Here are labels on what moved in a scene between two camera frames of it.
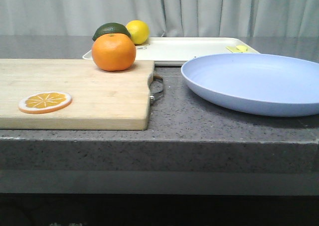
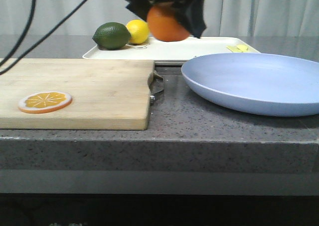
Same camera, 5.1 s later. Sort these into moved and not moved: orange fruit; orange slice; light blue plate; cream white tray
Moved: orange fruit
Not moved: light blue plate; orange slice; cream white tray
